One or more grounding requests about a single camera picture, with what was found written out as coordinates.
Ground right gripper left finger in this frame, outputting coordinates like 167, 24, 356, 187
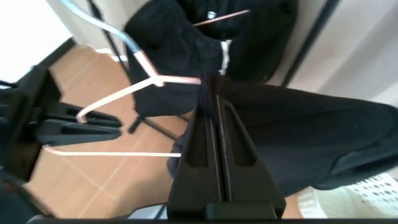
167, 105, 222, 218

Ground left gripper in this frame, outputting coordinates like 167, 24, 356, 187
0, 65, 123, 181

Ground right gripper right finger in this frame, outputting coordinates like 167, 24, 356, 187
217, 96, 286, 218

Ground black garment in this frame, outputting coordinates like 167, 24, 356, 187
166, 73, 398, 198

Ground black shorts with white cord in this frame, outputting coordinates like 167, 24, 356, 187
124, 0, 299, 118

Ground white laundry basket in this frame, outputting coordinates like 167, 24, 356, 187
297, 172, 398, 219

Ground black clothes rack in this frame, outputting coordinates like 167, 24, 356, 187
86, 0, 341, 141

